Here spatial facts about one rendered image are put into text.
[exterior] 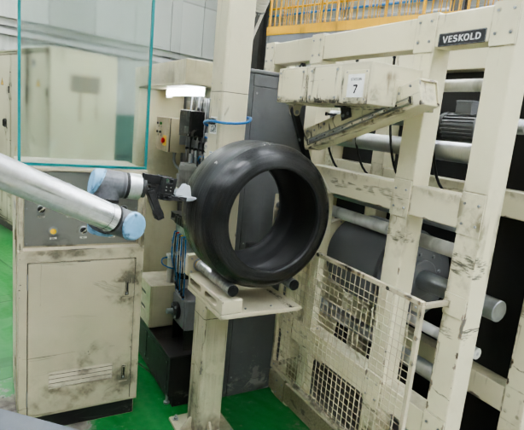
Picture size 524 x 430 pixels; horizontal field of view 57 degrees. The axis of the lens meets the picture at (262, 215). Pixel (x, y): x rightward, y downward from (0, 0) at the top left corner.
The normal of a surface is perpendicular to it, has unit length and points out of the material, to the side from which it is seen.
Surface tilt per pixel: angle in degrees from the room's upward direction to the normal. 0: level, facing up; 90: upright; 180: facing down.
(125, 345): 90
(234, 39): 90
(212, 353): 90
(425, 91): 72
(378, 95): 90
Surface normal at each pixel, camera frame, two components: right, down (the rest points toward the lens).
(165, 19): 0.71, 0.20
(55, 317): 0.48, 0.21
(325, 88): -0.87, 0.01
